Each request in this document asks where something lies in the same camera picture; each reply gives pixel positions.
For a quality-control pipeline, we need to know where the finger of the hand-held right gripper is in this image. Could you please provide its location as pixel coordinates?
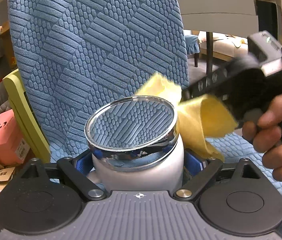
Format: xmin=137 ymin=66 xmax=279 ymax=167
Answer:
xmin=182 ymin=64 xmax=232 ymax=103

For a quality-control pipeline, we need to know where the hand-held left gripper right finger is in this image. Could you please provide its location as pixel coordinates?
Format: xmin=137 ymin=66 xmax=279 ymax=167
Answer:
xmin=173 ymin=152 xmax=261 ymax=201

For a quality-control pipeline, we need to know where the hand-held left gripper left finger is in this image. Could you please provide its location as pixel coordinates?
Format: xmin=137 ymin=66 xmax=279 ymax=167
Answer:
xmin=21 ymin=152 xmax=108 ymax=202

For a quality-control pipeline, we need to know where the yellow cleaning cloth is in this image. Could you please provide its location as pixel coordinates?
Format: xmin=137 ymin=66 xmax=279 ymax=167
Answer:
xmin=133 ymin=72 xmax=239 ymax=163

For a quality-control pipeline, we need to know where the white container with glass lid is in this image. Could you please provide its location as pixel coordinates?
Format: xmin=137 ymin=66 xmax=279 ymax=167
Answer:
xmin=84 ymin=95 xmax=184 ymax=193

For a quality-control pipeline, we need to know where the person's right hand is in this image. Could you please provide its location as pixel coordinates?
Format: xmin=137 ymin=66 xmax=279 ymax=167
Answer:
xmin=242 ymin=86 xmax=282 ymax=180

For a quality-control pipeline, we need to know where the white sofa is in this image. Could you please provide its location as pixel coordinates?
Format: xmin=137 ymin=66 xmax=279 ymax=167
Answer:
xmin=198 ymin=31 xmax=251 ymax=61

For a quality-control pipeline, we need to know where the blue skirted chair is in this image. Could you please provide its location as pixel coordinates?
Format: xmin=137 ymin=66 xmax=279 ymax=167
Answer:
xmin=184 ymin=35 xmax=201 ymax=67

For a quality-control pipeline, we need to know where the white table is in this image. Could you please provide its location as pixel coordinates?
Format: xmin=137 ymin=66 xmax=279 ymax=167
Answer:
xmin=175 ymin=0 xmax=282 ymax=74

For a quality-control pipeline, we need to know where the pink cardboard box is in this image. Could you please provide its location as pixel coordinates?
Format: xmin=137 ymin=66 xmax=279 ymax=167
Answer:
xmin=0 ymin=109 xmax=31 ymax=166

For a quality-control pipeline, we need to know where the yellow-green plastic chair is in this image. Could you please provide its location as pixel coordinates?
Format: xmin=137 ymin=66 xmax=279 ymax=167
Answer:
xmin=2 ymin=69 xmax=52 ymax=157

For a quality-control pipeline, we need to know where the blue textured chair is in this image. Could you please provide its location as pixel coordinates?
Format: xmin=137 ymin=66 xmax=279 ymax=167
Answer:
xmin=7 ymin=0 xmax=282 ymax=240

